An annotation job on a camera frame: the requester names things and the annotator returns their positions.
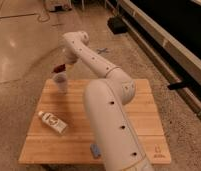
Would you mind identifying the white device on floor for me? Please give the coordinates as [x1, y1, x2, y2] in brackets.
[45, 0, 72, 12]

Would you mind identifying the translucent ceramic cup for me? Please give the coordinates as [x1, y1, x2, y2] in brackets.
[53, 72, 68, 93]

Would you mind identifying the black object on floor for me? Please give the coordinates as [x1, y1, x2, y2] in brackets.
[107, 17, 127, 34]

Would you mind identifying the blue sponge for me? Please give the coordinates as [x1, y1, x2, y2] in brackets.
[90, 144, 101, 158]

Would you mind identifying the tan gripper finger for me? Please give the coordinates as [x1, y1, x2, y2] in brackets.
[65, 64, 74, 72]

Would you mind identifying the red pepper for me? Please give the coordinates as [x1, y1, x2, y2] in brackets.
[52, 64, 66, 73]

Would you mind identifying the wooden folding table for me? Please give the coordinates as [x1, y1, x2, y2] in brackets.
[19, 79, 171, 171]

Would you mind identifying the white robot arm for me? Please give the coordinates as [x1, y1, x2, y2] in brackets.
[63, 31, 154, 171]

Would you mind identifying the floor cable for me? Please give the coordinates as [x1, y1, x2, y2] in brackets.
[0, 6, 63, 28]

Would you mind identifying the white tube bottle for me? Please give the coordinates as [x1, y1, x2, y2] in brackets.
[38, 111, 68, 134]

